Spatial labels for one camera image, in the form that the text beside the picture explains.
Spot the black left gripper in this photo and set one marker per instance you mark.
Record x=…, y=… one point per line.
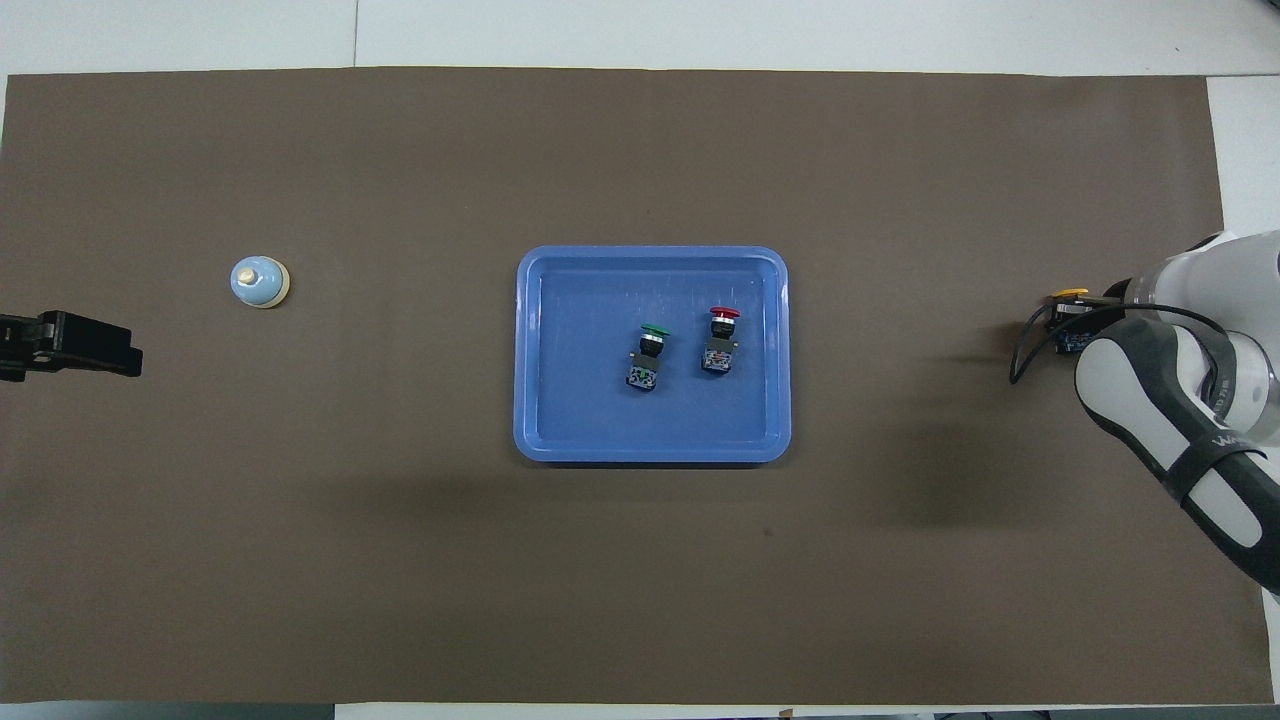
x=18, y=345

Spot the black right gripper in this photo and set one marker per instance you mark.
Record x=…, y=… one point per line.
x=1112, y=300

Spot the yellow push button switch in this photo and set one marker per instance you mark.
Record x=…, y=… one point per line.
x=1070, y=295

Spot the red push button switch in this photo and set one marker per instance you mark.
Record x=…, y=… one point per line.
x=718, y=358

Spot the green push button switch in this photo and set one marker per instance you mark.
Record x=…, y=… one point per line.
x=643, y=376

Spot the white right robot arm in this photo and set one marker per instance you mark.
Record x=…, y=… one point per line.
x=1180, y=420

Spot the light blue service bell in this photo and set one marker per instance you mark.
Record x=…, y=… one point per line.
x=256, y=282

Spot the blue plastic tray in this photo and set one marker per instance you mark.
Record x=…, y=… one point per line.
x=580, y=400

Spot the brown table mat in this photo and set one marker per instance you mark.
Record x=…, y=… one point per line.
x=400, y=520

